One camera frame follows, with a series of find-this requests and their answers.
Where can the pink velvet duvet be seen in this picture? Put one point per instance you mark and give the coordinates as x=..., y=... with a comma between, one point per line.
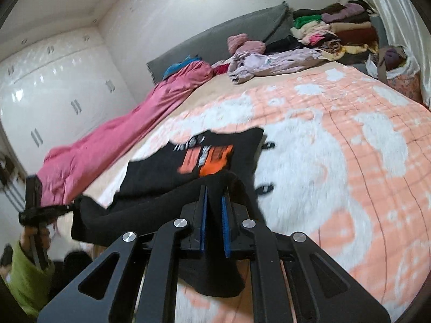
x=68, y=170

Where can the bag with purple clothes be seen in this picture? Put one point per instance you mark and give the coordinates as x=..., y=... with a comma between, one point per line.
x=396, y=67

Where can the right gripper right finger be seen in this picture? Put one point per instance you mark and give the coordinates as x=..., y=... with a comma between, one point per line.
x=292, y=278

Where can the stack of folded clothes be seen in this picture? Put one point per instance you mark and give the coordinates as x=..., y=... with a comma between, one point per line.
x=348, y=33

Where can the person's left hand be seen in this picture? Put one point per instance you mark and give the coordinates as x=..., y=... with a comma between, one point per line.
x=35, y=235

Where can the blue cloth on pillow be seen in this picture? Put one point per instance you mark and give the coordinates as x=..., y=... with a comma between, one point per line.
x=174, y=68

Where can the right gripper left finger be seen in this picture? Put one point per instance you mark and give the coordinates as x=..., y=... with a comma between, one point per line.
x=136, y=278

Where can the red garment near headboard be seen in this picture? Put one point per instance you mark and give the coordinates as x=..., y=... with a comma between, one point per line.
x=221, y=69

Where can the lilac crumpled garment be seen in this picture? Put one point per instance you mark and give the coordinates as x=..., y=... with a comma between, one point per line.
x=247, y=65

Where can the white wardrobe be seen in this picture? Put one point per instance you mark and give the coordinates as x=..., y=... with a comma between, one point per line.
x=58, y=90

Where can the pink fuzzy knit item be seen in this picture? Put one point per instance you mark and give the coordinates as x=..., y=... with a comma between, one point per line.
x=241, y=43

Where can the grey headboard cover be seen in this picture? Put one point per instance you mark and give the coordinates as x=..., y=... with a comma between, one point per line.
x=265, y=25

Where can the orange white plush blanket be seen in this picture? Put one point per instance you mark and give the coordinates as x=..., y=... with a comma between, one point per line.
x=350, y=168

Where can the white satin curtain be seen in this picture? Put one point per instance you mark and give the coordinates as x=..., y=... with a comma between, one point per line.
x=404, y=26

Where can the green sleeve forearm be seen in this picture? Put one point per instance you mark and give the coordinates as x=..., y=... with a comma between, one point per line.
x=29, y=285

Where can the black IKISS sweater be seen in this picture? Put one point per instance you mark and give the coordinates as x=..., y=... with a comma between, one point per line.
x=155, y=190

